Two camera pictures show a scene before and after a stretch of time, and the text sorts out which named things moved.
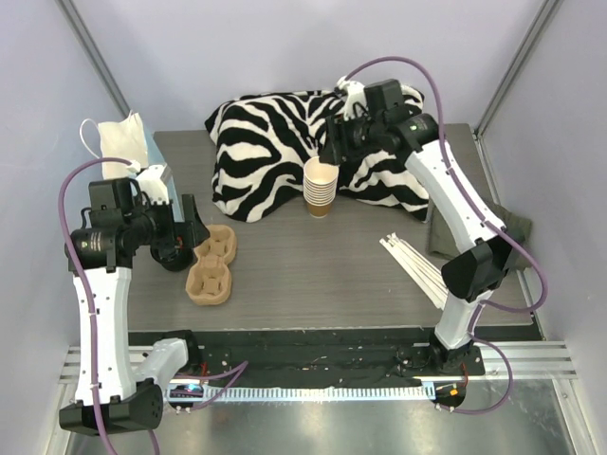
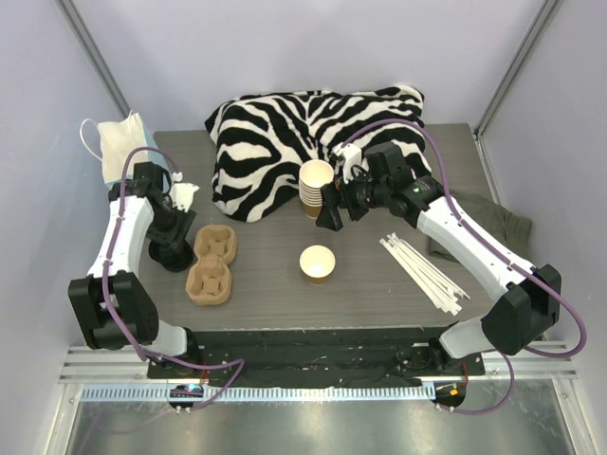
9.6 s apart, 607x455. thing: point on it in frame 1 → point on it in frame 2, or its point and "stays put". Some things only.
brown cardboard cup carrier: (210, 278) stays put
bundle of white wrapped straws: (427, 277) stays put
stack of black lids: (174, 258) stays put
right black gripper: (340, 137) → (340, 199)
